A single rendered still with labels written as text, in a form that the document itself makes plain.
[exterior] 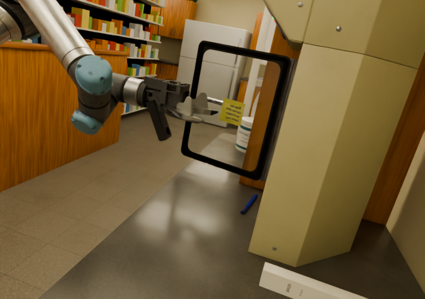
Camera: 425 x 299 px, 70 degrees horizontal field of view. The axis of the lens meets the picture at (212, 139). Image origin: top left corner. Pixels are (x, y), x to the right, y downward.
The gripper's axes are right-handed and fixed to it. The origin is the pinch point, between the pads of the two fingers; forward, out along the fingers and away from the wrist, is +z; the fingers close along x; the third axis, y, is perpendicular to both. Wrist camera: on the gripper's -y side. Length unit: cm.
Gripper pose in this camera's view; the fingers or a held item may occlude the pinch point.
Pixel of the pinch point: (211, 119)
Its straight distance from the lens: 79.9
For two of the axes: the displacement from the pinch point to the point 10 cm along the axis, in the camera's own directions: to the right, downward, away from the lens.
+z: 9.5, 2.6, -2.0
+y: 1.9, -9.4, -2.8
